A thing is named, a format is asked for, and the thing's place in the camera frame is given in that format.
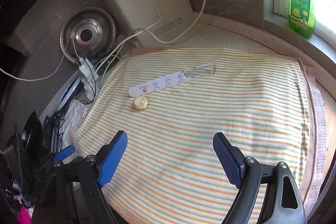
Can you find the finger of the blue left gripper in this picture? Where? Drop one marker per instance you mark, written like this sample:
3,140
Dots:
63,154

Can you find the steel pot lid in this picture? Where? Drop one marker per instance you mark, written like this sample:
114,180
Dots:
88,33

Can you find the gloved left hand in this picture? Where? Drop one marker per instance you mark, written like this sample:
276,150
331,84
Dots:
25,215

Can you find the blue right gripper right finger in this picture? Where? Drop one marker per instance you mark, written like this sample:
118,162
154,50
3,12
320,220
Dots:
231,159

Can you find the green dish soap bottle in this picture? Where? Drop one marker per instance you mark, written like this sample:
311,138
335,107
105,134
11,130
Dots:
301,17

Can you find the white plastic bag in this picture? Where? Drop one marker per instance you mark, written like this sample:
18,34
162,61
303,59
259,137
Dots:
73,119

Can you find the white ring light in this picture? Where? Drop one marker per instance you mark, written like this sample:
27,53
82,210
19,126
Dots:
63,97

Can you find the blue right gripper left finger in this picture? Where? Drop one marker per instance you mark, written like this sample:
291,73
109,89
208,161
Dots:
109,157

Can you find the striped towel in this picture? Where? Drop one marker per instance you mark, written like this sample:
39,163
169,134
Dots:
99,127

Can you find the white toothbrush package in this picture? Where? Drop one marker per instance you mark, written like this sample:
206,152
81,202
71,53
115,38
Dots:
173,79

